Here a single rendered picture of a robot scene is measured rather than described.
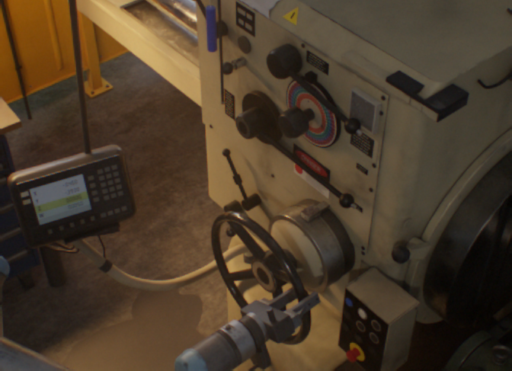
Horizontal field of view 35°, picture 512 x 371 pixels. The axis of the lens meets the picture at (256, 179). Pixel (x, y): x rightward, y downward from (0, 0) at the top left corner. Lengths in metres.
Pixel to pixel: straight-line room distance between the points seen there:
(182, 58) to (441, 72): 1.42
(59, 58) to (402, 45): 3.10
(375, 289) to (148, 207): 2.25
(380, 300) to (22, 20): 2.94
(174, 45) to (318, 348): 1.19
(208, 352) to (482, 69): 0.83
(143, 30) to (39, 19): 1.45
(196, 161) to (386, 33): 2.61
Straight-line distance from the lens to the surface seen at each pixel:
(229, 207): 2.43
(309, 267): 2.04
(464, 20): 1.89
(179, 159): 4.32
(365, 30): 1.81
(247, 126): 2.04
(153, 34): 3.09
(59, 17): 4.55
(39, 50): 4.57
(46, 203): 2.41
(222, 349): 1.77
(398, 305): 1.96
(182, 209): 4.05
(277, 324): 1.80
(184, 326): 3.58
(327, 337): 2.80
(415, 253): 1.93
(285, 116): 1.86
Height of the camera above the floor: 2.86
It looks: 43 degrees down
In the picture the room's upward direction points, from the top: straight up
